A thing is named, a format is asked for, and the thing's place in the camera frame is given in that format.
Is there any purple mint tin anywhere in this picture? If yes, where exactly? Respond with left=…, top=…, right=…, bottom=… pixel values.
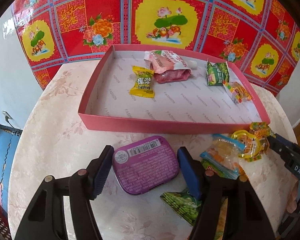
left=112, top=135, right=179, bottom=195

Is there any yellow candy packet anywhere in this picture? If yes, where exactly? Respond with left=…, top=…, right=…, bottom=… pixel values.
left=129, top=66, right=155, bottom=98

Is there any green pea snack bag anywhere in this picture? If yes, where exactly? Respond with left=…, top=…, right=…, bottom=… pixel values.
left=160, top=188, right=202, bottom=226

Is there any pink jelly drink pouch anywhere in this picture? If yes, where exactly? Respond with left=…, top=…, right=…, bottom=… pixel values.
left=144, top=50, right=198, bottom=84

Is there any small clear gummy packet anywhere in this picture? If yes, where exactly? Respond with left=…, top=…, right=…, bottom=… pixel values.
left=223, top=81, right=252, bottom=103

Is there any blue edged biscuit packet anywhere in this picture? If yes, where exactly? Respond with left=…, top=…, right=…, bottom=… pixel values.
left=200, top=134, right=245, bottom=180

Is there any person's right hand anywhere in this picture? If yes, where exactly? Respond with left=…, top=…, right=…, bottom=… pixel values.
left=286, top=181, right=299, bottom=213

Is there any green pea snack packet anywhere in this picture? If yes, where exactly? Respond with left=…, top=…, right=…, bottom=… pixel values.
left=206, top=61, right=230, bottom=86

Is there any gummy burger candy packet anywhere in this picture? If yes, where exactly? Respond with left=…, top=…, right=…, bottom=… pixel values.
left=230, top=122, right=274, bottom=162

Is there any rice cracker packet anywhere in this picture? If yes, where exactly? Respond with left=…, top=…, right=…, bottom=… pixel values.
left=214, top=198, right=228, bottom=240

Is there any wall socket with cable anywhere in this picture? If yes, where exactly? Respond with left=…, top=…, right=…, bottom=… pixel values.
left=2, top=111, right=14, bottom=128

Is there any blue foam floor mat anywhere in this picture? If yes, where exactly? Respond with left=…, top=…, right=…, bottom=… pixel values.
left=0, top=126, right=20, bottom=212

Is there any red floral patterned cloth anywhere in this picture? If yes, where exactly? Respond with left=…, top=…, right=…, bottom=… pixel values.
left=11, top=0, right=300, bottom=94

